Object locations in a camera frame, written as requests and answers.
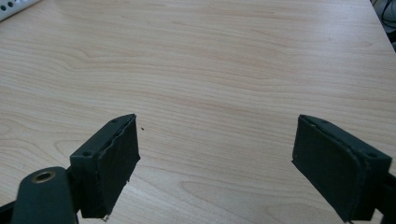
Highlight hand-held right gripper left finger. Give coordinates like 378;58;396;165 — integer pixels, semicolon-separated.
69;113;141;219

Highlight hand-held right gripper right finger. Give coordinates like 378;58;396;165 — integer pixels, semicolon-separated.
290;114;393;223

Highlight white perforated tray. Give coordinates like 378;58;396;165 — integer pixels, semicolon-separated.
0;0;42;22

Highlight black cables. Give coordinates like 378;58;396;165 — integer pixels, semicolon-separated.
370;0;396;52

